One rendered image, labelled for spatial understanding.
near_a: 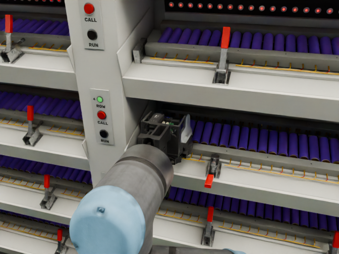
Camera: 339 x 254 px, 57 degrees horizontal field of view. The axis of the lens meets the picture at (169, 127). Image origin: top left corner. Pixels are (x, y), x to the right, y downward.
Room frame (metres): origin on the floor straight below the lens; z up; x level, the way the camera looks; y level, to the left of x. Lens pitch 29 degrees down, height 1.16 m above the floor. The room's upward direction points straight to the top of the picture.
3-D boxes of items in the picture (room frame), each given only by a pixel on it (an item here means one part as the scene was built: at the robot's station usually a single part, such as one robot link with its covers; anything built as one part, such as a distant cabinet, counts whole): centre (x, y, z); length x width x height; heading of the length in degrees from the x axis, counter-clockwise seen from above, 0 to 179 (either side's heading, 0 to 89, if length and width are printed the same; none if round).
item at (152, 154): (0.39, 0.04, 0.85); 0.10 x 0.05 x 0.09; 74
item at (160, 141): (0.47, 0.02, 0.85); 0.12 x 0.08 x 0.09; 164
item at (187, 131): (0.57, -0.03, 0.84); 0.09 x 0.03 x 0.06; 156
